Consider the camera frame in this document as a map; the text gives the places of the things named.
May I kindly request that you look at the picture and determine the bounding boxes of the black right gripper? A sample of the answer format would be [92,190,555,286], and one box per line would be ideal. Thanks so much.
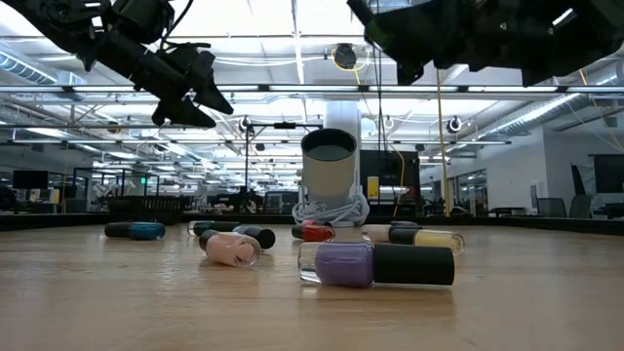
[346,0,586,88]

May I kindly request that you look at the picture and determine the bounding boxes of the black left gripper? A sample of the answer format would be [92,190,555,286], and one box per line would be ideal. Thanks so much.
[80,28,235,130]

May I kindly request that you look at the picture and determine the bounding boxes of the green nail polish bottle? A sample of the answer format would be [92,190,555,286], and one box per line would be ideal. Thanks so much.
[187,219,242,238]

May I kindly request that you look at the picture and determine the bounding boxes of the blue nail polish bottle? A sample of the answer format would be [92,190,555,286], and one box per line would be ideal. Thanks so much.
[103,221,168,242]

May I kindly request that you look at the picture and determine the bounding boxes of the pale pink nail polish bottle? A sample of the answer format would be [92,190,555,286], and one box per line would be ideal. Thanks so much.
[198,229,262,268]

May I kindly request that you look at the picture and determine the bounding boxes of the coral nail polish bottle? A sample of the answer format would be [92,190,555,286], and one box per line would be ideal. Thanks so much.
[291,220,337,244]

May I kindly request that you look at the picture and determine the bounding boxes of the beige nail polish bottle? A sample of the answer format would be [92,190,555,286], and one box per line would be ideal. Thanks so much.
[361,219,420,244]

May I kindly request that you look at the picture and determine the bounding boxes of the pale yellow nail polish bottle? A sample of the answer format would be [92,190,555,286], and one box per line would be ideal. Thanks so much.
[388,226,466,256]

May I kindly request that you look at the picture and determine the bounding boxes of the lilac nail polish bottle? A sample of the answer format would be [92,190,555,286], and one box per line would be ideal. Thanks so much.
[297,241,456,289]

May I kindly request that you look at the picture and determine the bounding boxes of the white building column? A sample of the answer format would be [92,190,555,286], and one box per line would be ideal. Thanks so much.
[323,99,364,196]

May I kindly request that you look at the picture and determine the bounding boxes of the black slotted plastic basket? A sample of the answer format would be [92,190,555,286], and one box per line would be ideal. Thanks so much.
[107,195,186,226]

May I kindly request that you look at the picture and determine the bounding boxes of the black cabinet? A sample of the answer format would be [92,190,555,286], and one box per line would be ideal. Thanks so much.
[359,149,422,217]

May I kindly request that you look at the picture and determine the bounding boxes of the white spotlight lamp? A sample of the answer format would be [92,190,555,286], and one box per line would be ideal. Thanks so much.
[299,128,363,212]

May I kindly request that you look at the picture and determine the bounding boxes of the dark computer monitor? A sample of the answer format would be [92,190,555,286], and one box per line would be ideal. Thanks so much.
[12,170,50,191]

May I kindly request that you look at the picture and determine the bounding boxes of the grey mesh office chair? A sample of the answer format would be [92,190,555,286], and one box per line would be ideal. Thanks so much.
[568,194,594,219]
[535,196,568,219]

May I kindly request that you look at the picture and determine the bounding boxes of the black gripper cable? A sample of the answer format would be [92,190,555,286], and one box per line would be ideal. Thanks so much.
[159,0,197,51]

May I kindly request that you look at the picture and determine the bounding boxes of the yellow hanging cable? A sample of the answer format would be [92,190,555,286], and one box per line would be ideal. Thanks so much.
[434,67,451,218]

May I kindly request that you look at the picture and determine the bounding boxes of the white lamp power cord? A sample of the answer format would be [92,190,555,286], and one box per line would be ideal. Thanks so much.
[291,187,371,229]

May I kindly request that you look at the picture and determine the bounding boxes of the black aluminium table frame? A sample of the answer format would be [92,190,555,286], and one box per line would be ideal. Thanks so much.
[0,212,624,236]

